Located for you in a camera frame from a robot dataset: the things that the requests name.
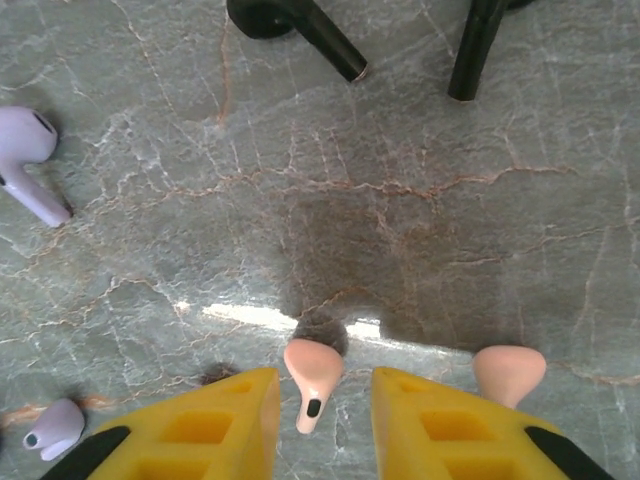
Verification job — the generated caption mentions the black wireless earbud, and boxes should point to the black wireless earbud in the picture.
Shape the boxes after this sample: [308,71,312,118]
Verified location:
[447,0,536,103]
[226,0,370,83]

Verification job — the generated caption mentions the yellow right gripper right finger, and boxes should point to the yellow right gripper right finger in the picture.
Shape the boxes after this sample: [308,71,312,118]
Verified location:
[370,367,615,480]

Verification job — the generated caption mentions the pink wireless earbud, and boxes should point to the pink wireless earbud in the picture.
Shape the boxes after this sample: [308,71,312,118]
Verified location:
[283,338,345,435]
[472,344,548,410]

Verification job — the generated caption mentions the small purple scraps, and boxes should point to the small purple scraps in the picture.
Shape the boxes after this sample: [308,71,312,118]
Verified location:
[22,398,86,462]

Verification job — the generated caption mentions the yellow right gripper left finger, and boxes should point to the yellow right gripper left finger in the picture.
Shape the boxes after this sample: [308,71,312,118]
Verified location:
[39,368,282,480]

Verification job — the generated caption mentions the purple wireless earbud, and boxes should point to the purple wireless earbud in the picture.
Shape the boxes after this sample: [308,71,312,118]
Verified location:
[0,105,74,229]

